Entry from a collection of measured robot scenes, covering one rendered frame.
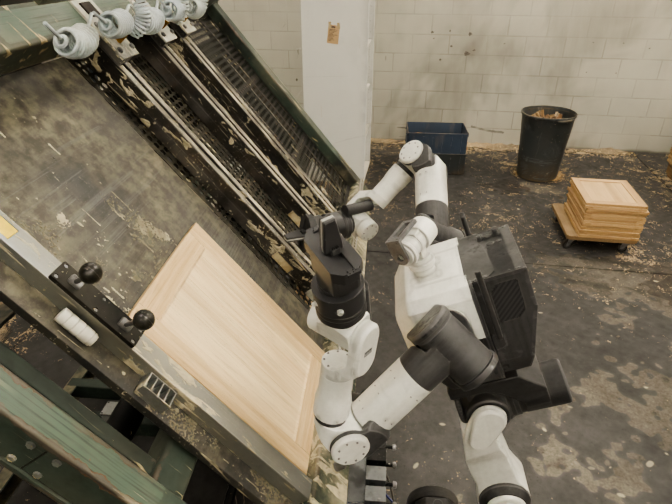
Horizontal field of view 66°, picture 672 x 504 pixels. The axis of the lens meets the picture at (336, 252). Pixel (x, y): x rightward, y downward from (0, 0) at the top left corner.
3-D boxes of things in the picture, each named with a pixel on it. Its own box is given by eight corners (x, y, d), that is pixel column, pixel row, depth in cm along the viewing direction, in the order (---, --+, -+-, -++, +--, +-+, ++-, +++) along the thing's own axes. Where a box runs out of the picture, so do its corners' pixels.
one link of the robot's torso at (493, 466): (522, 471, 163) (504, 359, 142) (536, 524, 148) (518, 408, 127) (473, 476, 167) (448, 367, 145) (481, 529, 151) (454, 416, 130)
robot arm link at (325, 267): (321, 288, 74) (331, 337, 83) (379, 260, 77) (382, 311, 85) (285, 238, 83) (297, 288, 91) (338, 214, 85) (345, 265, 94)
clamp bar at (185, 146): (327, 321, 178) (383, 287, 169) (44, 25, 138) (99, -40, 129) (329, 304, 187) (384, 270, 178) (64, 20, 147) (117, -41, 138)
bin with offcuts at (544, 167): (568, 186, 508) (584, 120, 475) (513, 183, 515) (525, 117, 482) (557, 167, 552) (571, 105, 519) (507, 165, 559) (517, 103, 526)
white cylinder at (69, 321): (50, 321, 94) (85, 350, 96) (60, 314, 92) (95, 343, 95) (59, 312, 96) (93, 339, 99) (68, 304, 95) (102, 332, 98)
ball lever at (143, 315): (123, 339, 101) (148, 334, 91) (108, 326, 99) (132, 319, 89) (137, 324, 103) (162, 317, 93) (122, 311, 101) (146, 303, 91)
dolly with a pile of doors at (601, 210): (636, 257, 390) (652, 207, 370) (562, 251, 397) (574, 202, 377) (611, 220, 443) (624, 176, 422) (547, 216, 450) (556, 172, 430)
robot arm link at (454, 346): (441, 389, 109) (489, 345, 106) (442, 408, 100) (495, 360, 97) (400, 350, 109) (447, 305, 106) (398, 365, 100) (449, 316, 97)
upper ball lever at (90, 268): (74, 297, 97) (94, 287, 86) (57, 283, 95) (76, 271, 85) (89, 282, 99) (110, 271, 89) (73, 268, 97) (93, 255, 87)
